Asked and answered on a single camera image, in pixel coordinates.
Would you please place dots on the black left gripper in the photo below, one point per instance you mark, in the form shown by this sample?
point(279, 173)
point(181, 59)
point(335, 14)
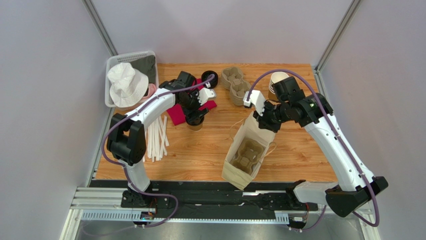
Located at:
point(195, 117)

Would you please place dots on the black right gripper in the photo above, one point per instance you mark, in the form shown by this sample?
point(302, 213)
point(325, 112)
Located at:
point(266, 117)

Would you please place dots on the black cup lid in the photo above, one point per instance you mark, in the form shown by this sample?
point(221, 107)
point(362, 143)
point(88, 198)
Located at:
point(195, 120)

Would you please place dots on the brown paper bag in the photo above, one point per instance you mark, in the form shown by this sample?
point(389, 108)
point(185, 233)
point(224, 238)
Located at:
point(248, 129)

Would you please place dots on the stack of black cup lids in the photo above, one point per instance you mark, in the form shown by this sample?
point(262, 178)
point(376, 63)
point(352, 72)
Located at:
point(210, 79)

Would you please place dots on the single cardboard cup carrier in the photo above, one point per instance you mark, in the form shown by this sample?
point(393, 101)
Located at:
point(247, 155)

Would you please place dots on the stack of paper cups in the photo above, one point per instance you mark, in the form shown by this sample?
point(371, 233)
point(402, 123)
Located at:
point(275, 78)

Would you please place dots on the cardboard cup carrier stack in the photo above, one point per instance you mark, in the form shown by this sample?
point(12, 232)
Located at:
point(232, 78)

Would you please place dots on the brown paper coffee cup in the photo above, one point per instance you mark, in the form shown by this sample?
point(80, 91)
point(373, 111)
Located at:
point(195, 128)

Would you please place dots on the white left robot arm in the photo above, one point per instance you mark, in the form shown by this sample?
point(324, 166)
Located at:
point(126, 138)

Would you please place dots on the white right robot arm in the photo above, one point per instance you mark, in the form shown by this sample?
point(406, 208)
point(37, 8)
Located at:
point(356, 185)

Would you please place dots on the red folded cloth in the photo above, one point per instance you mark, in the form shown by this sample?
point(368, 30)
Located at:
point(176, 113)

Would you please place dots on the bundle of white straws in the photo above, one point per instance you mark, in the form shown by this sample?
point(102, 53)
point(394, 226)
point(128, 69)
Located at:
point(157, 140)

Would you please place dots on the pink cloth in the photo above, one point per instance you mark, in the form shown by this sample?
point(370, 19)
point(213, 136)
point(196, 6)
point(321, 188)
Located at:
point(152, 88)

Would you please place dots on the dark green cloth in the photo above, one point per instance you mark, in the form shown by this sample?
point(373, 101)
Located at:
point(146, 66)

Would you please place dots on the white bucket hat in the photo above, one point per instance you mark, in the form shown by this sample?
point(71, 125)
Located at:
point(128, 85)

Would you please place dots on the white plastic basket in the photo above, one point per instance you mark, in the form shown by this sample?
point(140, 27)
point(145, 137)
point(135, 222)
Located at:
point(124, 58)

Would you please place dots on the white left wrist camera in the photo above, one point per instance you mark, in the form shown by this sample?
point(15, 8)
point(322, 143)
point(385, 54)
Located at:
point(205, 95)

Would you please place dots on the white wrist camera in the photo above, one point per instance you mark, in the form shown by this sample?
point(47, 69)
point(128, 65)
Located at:
point(205, 95)
point(255, 99)

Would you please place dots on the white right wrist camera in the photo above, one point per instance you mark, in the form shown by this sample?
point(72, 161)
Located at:
point(255, 99)

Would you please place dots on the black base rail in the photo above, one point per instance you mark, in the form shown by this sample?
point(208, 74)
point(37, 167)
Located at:
point(217, 200)

